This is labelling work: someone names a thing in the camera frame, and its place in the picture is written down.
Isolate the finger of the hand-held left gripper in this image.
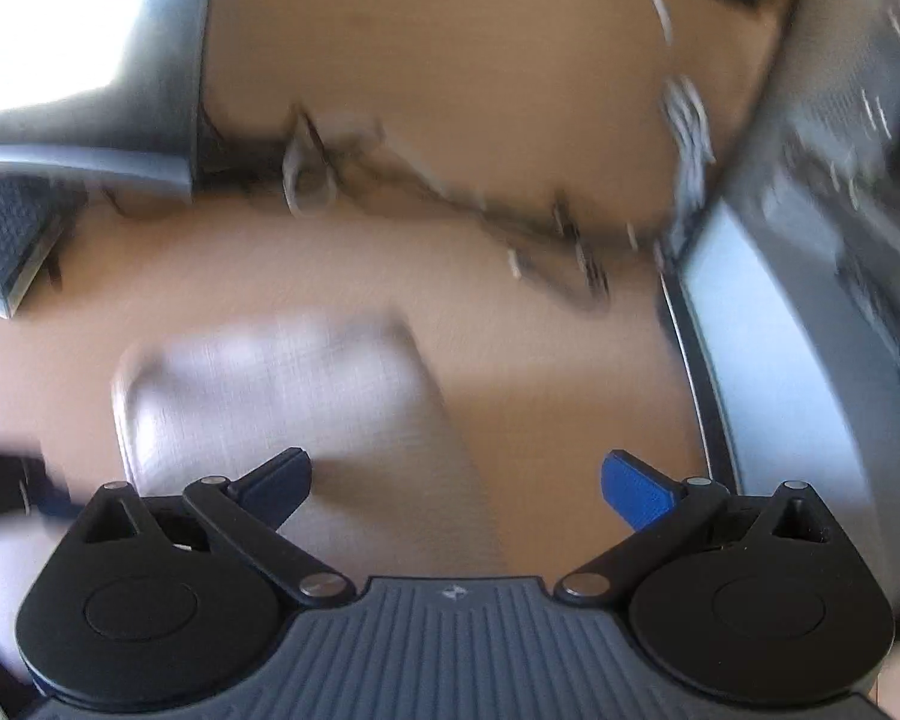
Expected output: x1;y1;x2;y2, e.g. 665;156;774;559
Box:
0;450;74;523

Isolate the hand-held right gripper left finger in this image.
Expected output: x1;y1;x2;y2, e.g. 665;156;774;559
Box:
81;447;349;607

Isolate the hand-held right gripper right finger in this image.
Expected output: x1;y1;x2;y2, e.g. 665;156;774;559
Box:
553;448;827;605

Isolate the light grey cloth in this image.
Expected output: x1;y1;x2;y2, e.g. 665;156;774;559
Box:
111;309;509;595

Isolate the black keyboard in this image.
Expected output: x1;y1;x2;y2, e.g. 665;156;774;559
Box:
0;171;67;319

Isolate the grey computer tower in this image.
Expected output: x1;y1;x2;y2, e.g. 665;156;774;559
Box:
658;0;900;620

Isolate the dark grey computer monitor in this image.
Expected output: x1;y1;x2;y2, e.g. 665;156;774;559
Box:
0;0;224;202

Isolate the tangle of black cables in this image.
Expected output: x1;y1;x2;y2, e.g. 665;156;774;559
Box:
195;100;677;310

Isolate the loose white cable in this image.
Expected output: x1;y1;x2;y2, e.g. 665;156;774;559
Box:
280;111;385;217

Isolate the bundled white cable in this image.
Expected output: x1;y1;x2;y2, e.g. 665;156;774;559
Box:
658;75;719;220

